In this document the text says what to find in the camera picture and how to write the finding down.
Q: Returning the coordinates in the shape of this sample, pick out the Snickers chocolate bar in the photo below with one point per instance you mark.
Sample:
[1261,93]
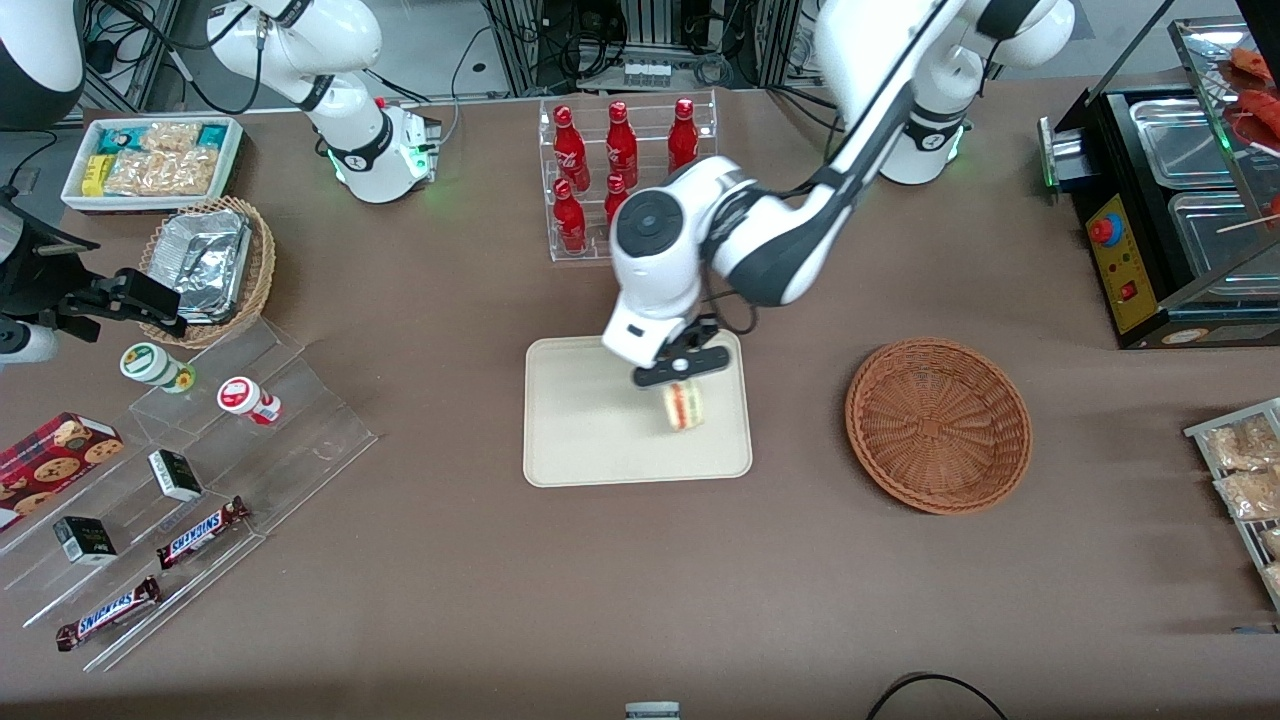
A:
[108,613]
[200,533]

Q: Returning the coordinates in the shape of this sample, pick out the green lid yogurt cup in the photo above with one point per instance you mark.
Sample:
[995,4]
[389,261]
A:
[150,365]

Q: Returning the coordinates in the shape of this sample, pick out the red plaid cookie box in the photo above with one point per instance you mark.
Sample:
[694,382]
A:
[50,465]

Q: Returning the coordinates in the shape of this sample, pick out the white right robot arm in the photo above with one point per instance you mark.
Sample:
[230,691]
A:
[355,150]

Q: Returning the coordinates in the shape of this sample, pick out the small clear cracker bag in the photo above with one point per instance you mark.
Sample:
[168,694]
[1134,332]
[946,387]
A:
[170,136]

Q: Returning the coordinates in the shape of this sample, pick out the small black carton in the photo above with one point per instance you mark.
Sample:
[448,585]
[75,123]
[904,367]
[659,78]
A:
[85,540]
[175,475]

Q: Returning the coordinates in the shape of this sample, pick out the clear acrylic stepped display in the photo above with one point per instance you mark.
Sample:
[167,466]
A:
[300,440]

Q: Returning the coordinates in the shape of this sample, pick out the wooden skewer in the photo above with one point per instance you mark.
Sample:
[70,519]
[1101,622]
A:
[1250,222]

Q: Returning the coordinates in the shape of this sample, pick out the clear bag of crackers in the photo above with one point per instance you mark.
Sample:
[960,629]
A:
[1272,542]
[1240,445]
[1275,578]
[1252,493]

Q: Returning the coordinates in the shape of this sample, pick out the red grilled sausage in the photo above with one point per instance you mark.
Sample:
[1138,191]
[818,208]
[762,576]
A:
[1262,108]
[1255,63]

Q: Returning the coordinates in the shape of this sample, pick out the teal snack packet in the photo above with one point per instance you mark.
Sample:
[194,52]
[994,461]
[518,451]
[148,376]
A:
[120,138]
[212,134]

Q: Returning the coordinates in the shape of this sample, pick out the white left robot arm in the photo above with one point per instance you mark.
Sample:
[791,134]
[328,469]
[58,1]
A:
[770,250]

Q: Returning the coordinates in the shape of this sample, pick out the beige plastic tray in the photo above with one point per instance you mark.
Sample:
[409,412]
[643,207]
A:
[590,420]

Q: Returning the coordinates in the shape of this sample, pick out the black food warmer machine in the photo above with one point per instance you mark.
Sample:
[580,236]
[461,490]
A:
[1125,265]

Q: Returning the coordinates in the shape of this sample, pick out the small grey device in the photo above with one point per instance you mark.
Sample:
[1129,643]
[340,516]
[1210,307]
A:
[652,712]

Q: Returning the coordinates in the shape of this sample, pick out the white rectangular snack bin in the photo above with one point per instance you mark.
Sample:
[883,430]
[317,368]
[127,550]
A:
[72,195]

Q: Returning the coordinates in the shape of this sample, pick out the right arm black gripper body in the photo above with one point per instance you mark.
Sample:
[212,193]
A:
[52,283]

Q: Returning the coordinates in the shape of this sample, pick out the steel warmer pan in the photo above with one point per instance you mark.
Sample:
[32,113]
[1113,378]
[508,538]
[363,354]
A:
[1185,145]
[1215,250]

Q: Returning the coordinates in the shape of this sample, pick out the light tan wicker basket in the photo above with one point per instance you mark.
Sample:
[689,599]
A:
[260,270]

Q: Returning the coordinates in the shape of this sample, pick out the clear acrylic bottle rack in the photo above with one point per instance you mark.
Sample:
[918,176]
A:
[590,250]

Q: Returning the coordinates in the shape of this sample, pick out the brown round wicker basket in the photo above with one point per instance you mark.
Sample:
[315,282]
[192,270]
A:
[938,425]

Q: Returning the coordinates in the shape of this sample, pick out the white power strip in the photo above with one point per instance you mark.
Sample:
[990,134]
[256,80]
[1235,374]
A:
[646,73]

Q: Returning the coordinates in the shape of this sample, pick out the yellow snack packet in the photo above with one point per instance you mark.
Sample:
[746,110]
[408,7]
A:
[94,175]

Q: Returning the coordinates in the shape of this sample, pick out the large clear cracker bag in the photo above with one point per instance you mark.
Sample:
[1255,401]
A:
[160,172]

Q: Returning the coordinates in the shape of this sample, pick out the aluminium foil container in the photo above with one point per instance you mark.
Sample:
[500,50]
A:
[205,260]

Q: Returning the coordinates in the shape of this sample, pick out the red cola bottle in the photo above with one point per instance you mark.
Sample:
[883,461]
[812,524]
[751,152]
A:
[569,220]
[569,150]
[614,188]
[683,135]
[621,145]

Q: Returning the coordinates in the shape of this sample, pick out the red lid yogurt cup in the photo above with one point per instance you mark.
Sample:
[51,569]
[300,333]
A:
[243,397]

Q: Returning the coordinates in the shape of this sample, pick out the triangular sandwich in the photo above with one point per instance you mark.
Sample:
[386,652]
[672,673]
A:
[685,408]

